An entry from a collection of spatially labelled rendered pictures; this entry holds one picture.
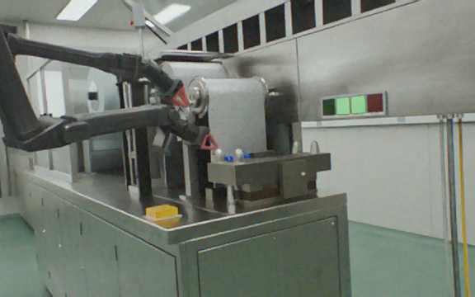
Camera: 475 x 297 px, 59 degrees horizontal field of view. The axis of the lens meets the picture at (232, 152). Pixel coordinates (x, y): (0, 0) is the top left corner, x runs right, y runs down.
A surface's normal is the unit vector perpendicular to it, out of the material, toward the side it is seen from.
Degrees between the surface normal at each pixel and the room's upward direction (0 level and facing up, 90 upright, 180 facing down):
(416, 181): 90
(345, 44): 90
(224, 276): 90
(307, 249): 90
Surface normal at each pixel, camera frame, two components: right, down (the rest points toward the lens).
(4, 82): 0.85, 0.20
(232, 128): 0.55, 0.03
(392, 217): -0.83, 0.09
